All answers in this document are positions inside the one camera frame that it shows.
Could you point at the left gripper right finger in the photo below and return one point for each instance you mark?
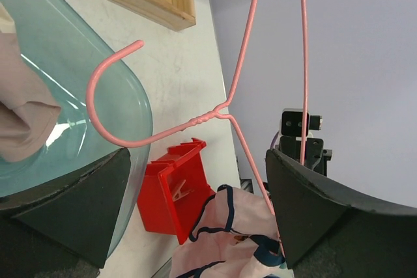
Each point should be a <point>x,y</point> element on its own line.
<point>330,230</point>

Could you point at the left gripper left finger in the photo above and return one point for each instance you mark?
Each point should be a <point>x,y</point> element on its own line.
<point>64,227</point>

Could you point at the pink clothespin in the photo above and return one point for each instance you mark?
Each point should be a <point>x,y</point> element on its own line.
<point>178,191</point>

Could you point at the teal plastic basin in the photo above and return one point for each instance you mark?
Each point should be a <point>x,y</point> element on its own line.
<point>63,50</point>

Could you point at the red plastic bin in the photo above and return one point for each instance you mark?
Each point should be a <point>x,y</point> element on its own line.
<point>158,212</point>

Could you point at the pink underwear navy trim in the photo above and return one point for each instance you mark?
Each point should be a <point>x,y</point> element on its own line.
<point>235,235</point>

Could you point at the beige pink underwear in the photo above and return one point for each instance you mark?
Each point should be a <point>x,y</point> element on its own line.
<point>28,110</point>

